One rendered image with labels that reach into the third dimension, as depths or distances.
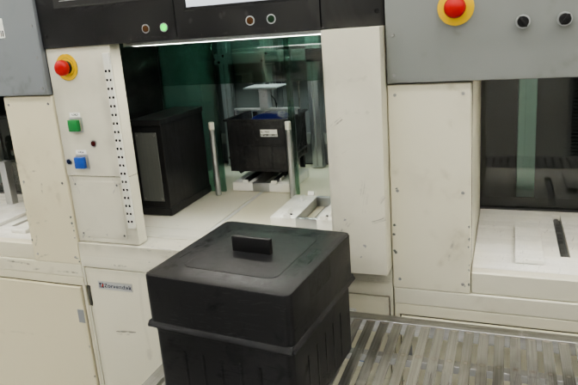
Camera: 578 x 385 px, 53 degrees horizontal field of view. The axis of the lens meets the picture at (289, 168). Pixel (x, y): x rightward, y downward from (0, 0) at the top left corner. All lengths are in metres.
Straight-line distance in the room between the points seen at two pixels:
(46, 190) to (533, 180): 1.35
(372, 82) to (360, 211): 0.28
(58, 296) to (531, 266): 1.29
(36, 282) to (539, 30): 1.49
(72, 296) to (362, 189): 0.96
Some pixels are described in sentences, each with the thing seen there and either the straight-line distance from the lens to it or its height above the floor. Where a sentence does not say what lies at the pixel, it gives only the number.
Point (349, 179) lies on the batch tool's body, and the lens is 1.23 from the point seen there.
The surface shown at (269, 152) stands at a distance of 1.90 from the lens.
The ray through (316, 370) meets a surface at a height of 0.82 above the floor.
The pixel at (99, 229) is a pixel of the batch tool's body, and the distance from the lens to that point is 1.66.
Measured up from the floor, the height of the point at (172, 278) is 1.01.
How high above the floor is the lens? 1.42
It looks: 14 degrees down
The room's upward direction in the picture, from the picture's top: 4 degrees counter-clockwise
